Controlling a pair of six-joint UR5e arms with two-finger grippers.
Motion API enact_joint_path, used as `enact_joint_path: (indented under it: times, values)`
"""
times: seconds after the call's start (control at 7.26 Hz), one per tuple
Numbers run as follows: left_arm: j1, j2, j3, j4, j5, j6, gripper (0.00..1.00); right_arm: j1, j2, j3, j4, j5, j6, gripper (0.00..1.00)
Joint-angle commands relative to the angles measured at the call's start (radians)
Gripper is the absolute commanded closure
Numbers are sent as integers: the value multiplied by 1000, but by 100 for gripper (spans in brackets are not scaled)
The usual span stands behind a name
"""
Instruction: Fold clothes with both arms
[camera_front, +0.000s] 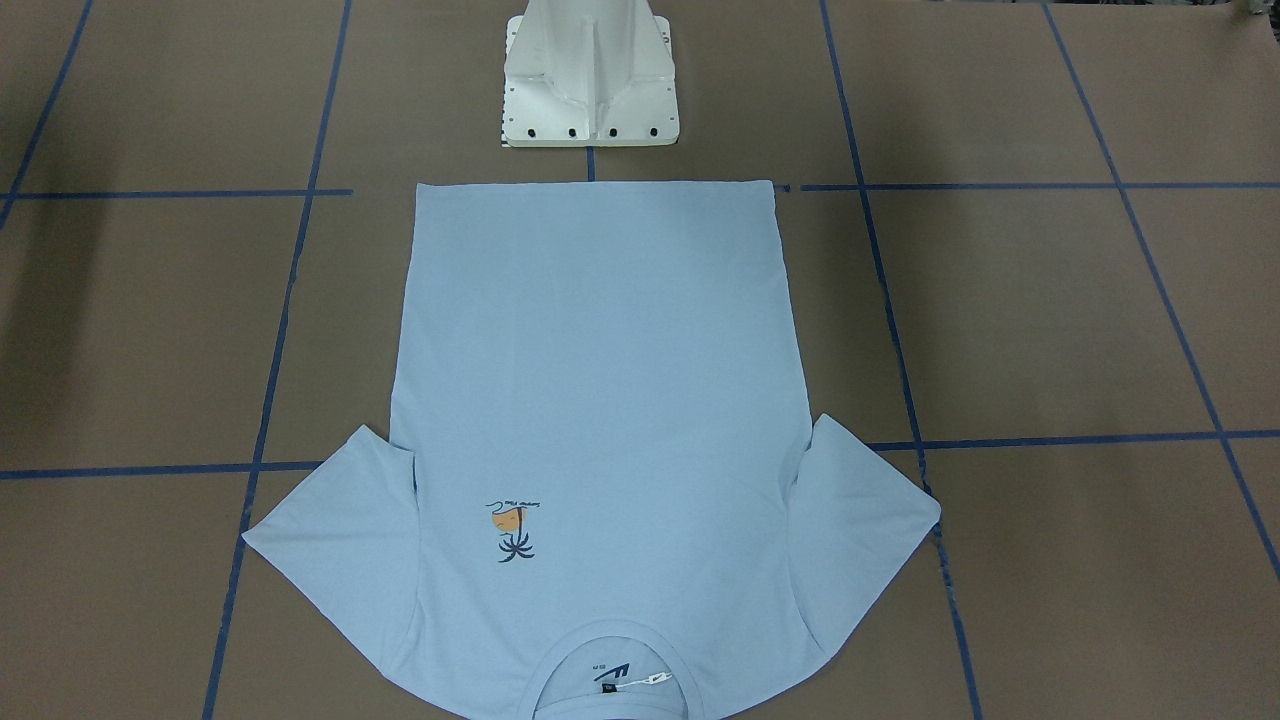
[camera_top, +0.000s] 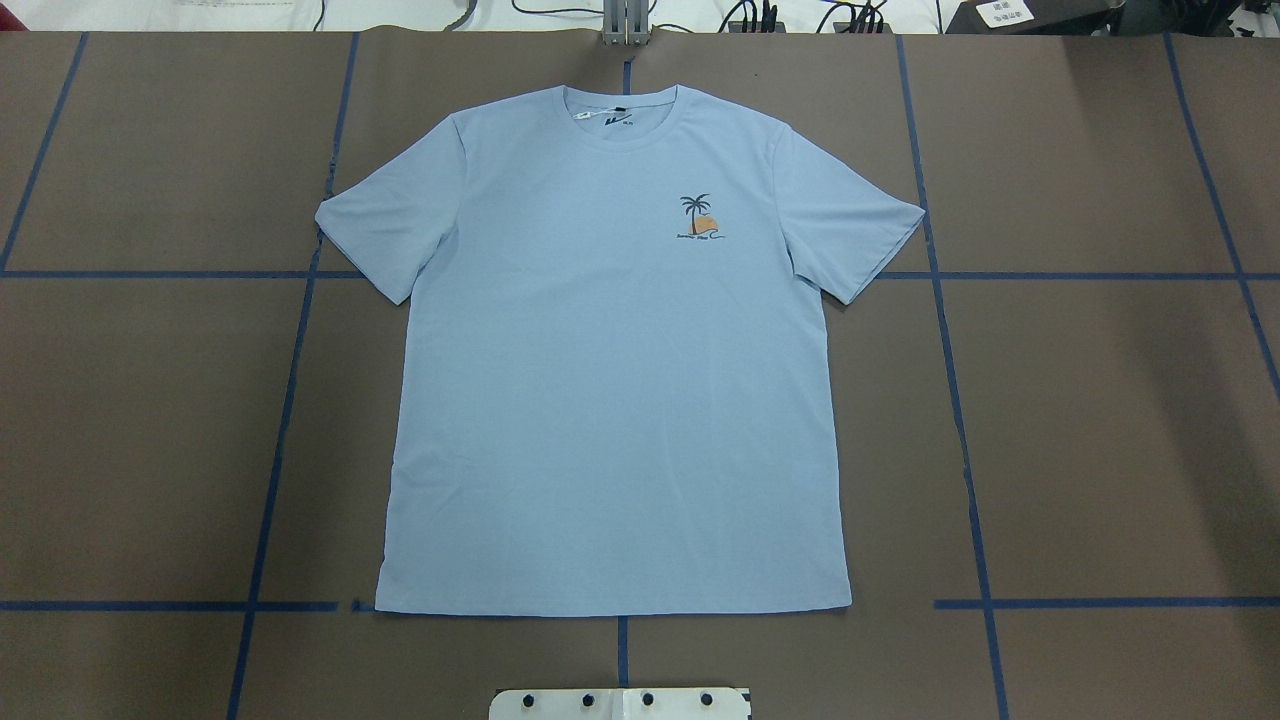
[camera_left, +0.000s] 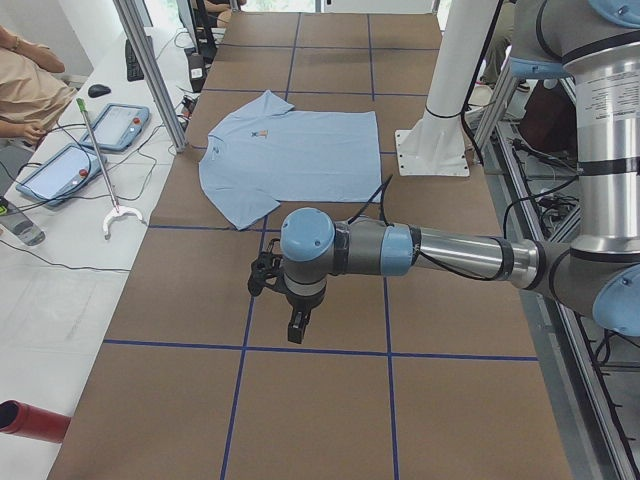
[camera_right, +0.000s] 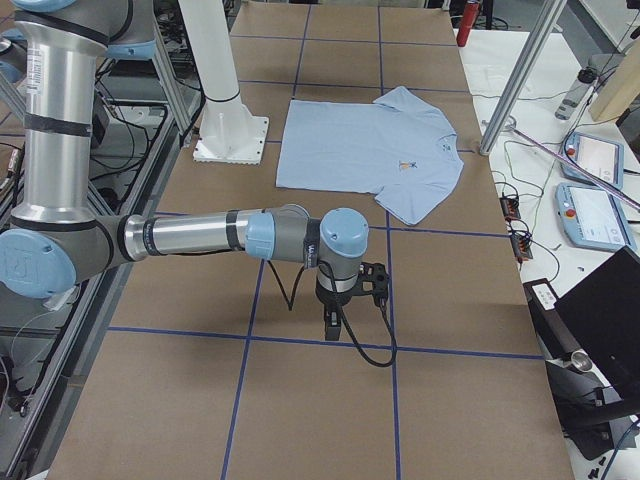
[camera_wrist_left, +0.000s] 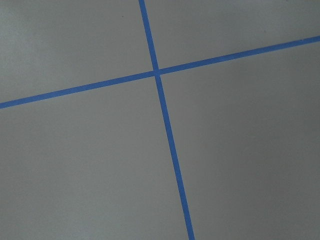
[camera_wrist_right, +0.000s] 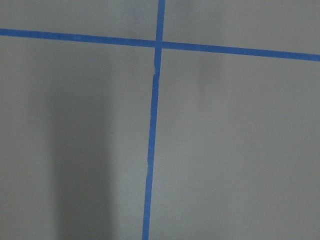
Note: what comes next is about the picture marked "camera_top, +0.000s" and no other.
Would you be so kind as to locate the aluminium frame post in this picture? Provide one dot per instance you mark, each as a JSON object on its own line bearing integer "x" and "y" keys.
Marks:
{"x": 626, "y": 22}

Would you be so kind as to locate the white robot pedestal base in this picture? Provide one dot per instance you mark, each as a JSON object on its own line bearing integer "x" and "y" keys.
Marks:
{"x": 623, "y": 703}

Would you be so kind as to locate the brown paper table cover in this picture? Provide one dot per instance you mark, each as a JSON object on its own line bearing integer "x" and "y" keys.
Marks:
{"x": 1057, "y": 413}

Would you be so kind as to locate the black box with label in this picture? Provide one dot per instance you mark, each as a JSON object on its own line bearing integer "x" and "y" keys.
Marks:
{"x": 1038, "y": 18}

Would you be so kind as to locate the light blue t-shirt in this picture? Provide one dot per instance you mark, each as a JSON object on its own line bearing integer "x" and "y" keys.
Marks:
{"x": 616, "y": 397}

